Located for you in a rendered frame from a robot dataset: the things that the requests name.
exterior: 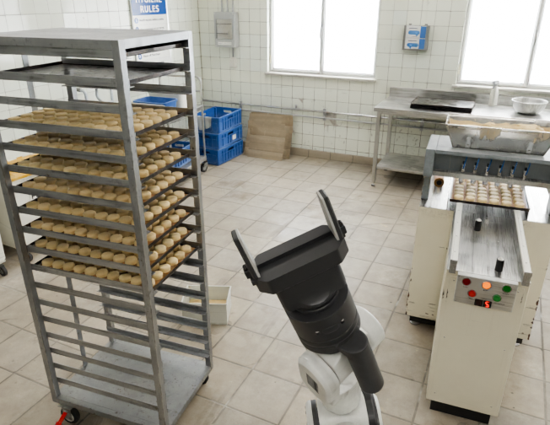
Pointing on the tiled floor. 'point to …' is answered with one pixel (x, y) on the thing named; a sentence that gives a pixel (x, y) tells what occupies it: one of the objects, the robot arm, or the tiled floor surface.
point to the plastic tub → (221, 303)
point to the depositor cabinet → (427, 308)
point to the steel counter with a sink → (400, 107)
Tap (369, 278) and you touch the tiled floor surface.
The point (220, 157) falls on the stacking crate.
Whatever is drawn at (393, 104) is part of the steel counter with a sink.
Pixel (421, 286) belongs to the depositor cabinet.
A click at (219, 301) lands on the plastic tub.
